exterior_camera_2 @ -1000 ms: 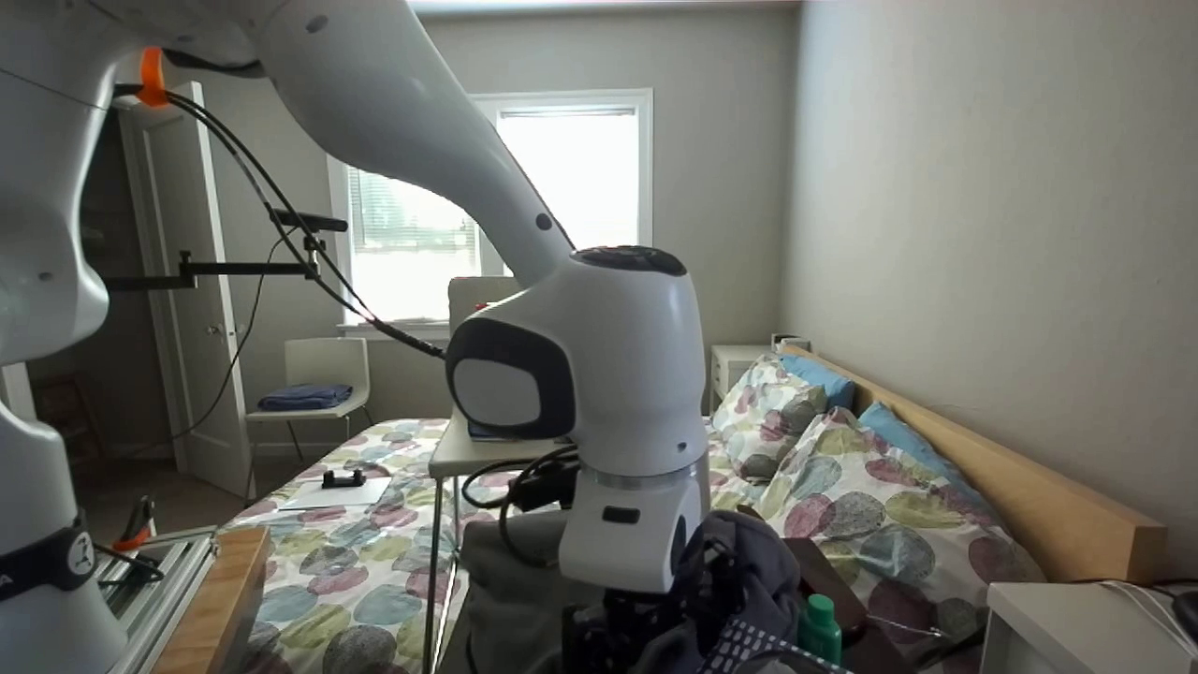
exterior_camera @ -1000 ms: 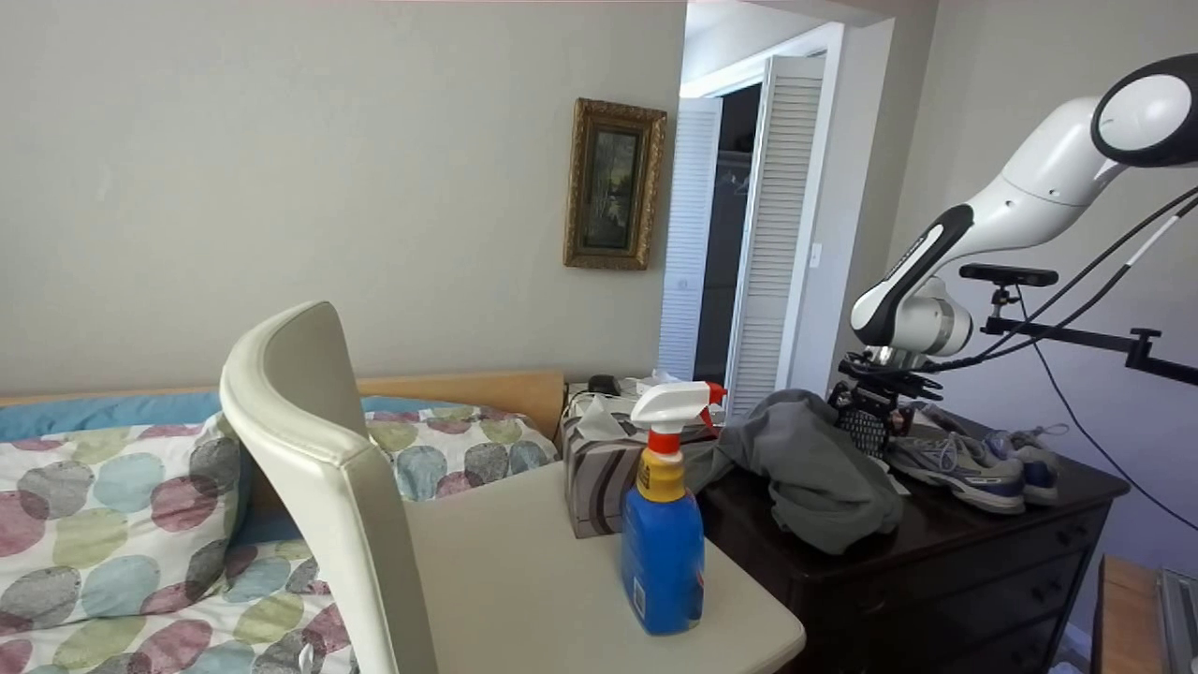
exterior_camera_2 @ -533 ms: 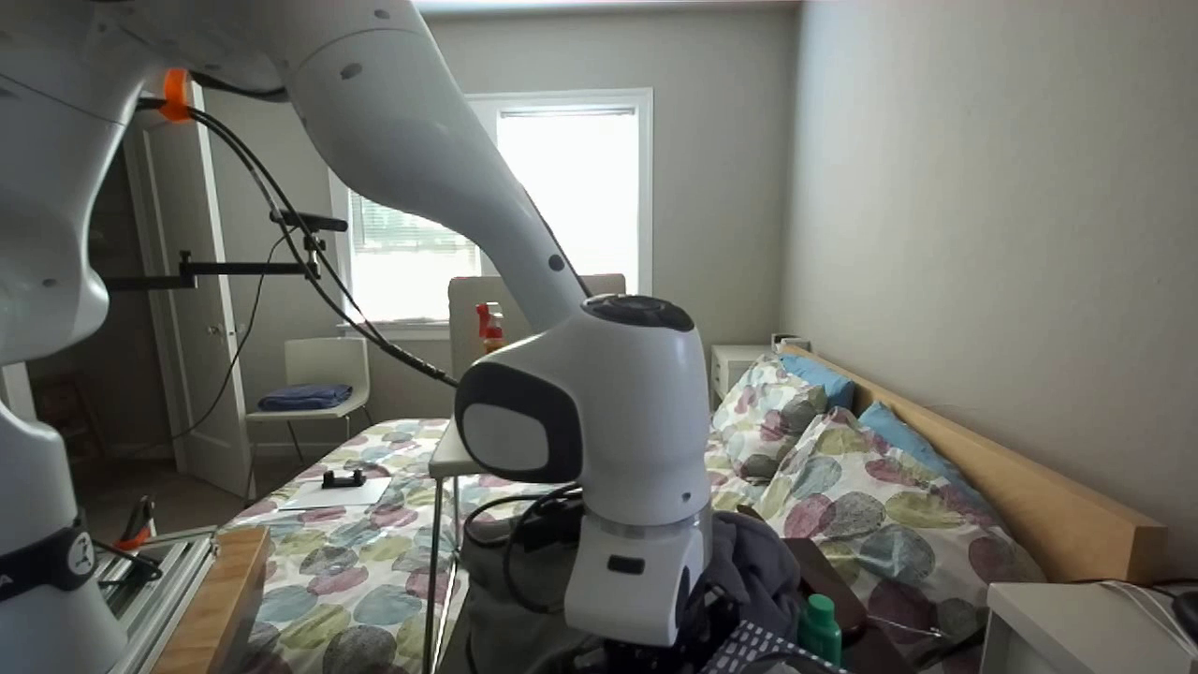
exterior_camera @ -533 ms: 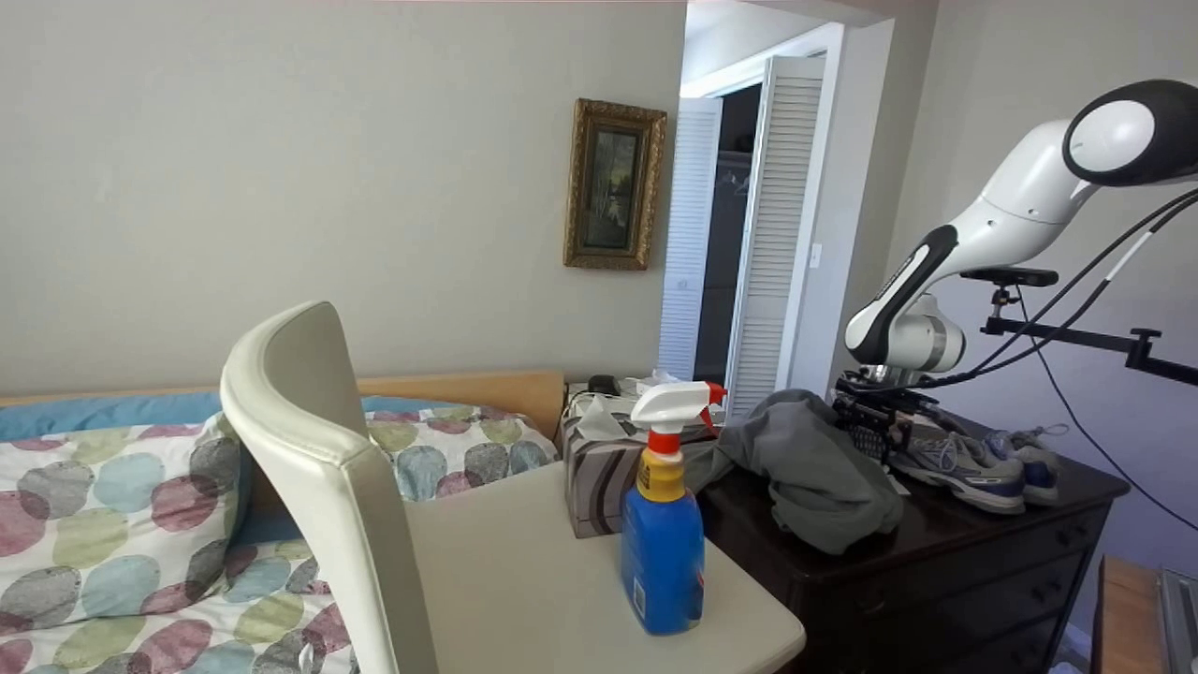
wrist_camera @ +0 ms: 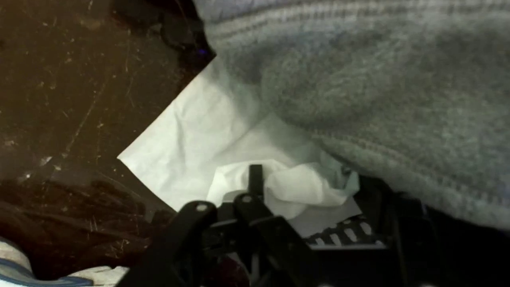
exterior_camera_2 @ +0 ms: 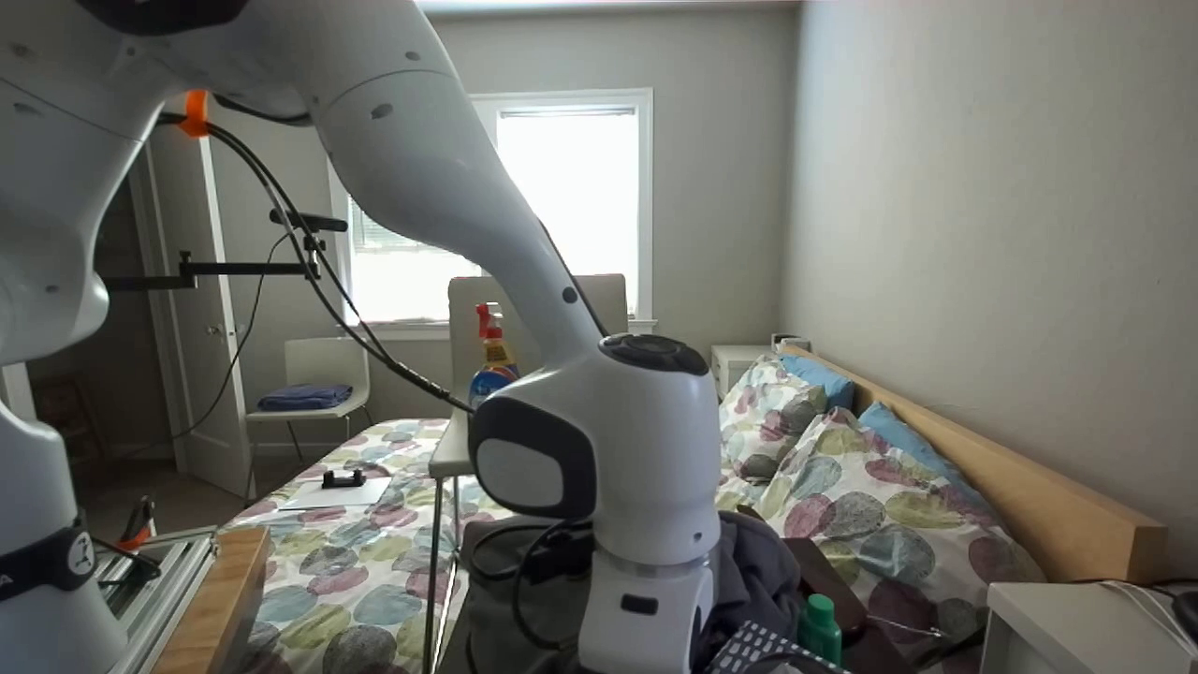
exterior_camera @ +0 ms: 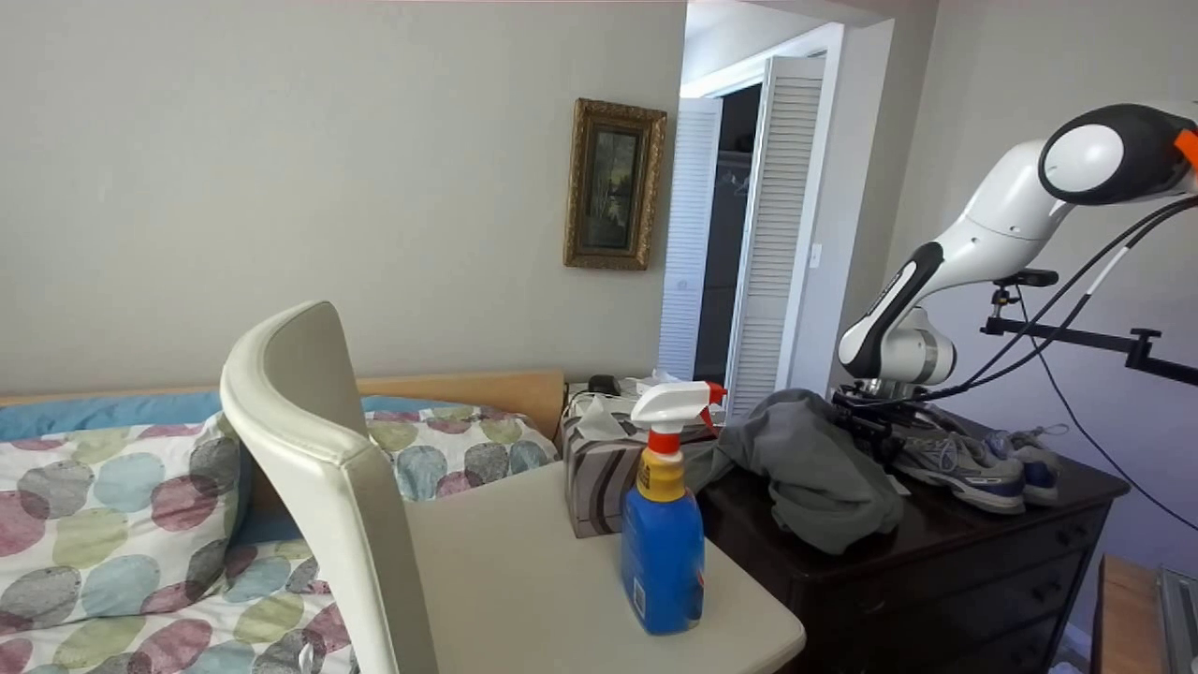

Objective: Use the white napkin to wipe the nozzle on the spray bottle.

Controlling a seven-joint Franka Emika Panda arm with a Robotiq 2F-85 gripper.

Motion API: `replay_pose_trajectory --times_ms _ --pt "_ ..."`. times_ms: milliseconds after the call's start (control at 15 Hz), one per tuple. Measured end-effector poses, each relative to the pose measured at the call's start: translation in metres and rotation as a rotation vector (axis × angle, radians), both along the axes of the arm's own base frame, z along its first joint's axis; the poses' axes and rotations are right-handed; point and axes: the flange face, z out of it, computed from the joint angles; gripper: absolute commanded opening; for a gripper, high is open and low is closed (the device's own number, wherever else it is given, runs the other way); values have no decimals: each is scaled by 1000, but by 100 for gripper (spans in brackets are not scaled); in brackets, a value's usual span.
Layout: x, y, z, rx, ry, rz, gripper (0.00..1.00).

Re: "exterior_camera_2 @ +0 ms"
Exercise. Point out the grey metal frame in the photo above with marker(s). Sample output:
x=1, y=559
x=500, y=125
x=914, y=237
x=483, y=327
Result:
x=156, y=585

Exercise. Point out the small green bottle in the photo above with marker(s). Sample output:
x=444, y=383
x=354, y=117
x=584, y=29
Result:
x=819, y=630

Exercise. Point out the black stereo camera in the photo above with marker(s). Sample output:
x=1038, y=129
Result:
x=308, y=222

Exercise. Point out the blue pillow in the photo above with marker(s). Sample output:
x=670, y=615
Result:
x=904, y=439
x=817, y=376

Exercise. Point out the spotted pastel duvet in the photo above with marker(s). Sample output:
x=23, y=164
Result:
x=337, y=563

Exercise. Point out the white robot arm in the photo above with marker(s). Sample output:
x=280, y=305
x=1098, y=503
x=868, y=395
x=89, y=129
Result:
x=414, y=152

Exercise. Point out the white plastic chair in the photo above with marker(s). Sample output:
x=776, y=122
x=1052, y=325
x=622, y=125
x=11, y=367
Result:
x=322, y=360

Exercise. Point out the light wooden table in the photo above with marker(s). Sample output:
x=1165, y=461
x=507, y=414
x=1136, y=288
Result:
x=217, y=599

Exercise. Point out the bright window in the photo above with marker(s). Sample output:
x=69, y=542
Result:
x=572, y=201

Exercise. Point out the white panel door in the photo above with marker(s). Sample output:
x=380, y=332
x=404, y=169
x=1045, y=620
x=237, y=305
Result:
x=188, y=376

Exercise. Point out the small black device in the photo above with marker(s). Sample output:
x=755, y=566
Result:
x=342, y=476

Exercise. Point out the blue spray bottle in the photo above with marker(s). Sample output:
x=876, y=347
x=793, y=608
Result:
x=490, y=338

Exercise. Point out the grey sweatshirt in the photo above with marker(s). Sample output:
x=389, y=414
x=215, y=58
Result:
x=755, y=574

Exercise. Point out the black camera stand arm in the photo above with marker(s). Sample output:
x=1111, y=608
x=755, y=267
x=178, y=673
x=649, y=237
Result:
x=227, y=267

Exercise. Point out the blue seat cushion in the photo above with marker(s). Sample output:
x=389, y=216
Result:
x=305, y=399

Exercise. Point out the white box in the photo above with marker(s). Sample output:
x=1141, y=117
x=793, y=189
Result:
x=1060, y=630

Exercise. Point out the black white patterned cloth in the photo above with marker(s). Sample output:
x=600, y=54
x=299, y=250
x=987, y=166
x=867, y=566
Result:
x=750, y=654

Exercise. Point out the dark wooden dresser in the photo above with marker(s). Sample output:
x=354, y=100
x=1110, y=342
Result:
x=848, y=566

